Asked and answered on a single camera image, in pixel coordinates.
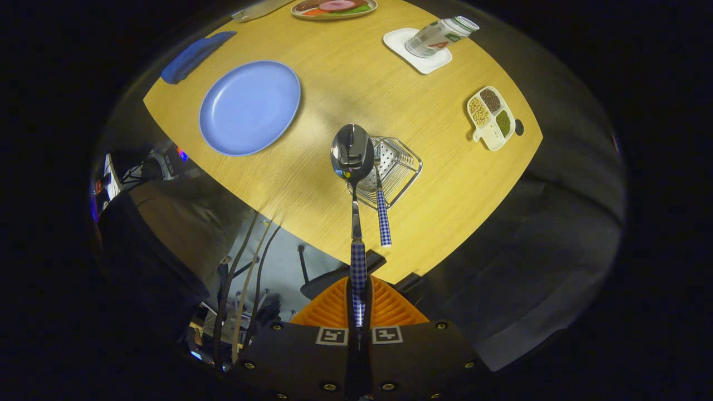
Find white square coaster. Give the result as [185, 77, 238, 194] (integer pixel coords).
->
[383, 28, 453, 75]

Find blue round plate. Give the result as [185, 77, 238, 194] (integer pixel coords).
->
[199, 60, 301, 157]

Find spoon with blue checked handle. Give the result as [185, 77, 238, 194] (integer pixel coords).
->
[330, 123, 375, 329]

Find oval food plate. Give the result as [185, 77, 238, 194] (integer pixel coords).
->
[291, 0, 378, 21]

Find fork with blue checked handle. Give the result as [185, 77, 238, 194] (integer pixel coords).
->
[372, 156, 392, 247]

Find beige cable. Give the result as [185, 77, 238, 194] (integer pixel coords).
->
[231, 220, 274, 363]

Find metal wire cutlery rack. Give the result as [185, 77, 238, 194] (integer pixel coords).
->
[348, 136, 423, 211]

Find black office chair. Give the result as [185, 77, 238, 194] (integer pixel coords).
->
[298, 244, 386, 301]

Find person's beige trousers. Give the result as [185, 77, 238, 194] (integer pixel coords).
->
[128, 178, 251, 285]

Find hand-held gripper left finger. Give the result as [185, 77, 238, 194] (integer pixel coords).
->
[237, 276, 357, 401]

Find divided dish with beans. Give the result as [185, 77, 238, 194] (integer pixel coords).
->
[467, 85, 517, 152]

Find white toaster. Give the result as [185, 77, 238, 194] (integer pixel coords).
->
[231, 0, 296, 23]

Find white drink bottle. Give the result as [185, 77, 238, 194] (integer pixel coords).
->
[405, 16, 480, 58]

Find blue towel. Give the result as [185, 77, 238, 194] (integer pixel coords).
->
[160, 31, 237, 85]

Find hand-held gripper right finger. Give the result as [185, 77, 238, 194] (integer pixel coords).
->
[367, 275, 492, 401]

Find black cable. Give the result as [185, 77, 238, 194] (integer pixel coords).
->
[245, 226, 282, 335]
[214, 212, 260, 368]

